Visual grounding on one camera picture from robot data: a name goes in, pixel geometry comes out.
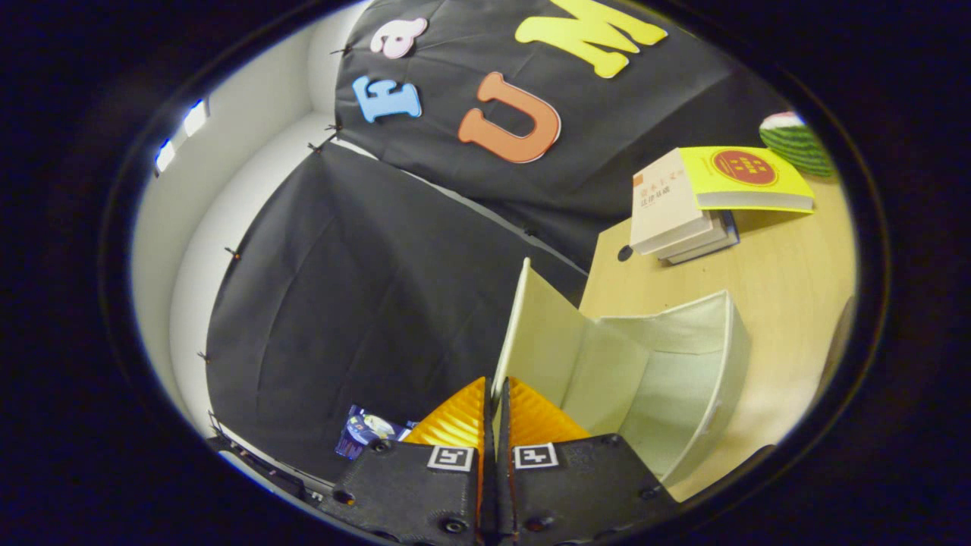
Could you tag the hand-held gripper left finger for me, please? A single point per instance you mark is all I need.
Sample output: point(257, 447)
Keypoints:
point(413, 493)

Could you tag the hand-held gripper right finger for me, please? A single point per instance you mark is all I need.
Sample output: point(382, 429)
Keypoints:
point(576, 493)

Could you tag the beige fabric storage box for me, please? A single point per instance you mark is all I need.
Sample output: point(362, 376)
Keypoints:
point(667, 379)

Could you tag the blue printed packet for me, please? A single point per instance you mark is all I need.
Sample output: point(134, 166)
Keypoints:
point(364, 432)

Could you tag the white paperback book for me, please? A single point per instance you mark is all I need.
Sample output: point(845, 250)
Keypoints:
point(702, 241)

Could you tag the yellow book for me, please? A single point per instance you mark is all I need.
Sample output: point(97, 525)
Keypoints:
point(743, 171)

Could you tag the watermelon slice plush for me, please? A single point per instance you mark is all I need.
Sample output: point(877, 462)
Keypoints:
point(796, 144)

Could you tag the large ceiling light panel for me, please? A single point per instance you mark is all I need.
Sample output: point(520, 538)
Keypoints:
point(164, 155)

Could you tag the small ceiling light panel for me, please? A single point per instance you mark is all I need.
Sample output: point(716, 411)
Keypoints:
point(195, 117)

